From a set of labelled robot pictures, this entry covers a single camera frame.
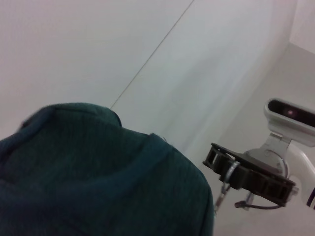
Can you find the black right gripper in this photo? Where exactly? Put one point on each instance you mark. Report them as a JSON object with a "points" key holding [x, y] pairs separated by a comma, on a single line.
{"points": [[265, 182]]}

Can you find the dark teal lunch bag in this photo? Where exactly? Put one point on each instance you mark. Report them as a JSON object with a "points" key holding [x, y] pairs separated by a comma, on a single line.
{"points": [[98, 177]]}

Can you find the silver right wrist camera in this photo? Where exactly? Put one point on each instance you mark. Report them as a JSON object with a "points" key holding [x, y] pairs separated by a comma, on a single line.
{"points": [[290, 118]]}

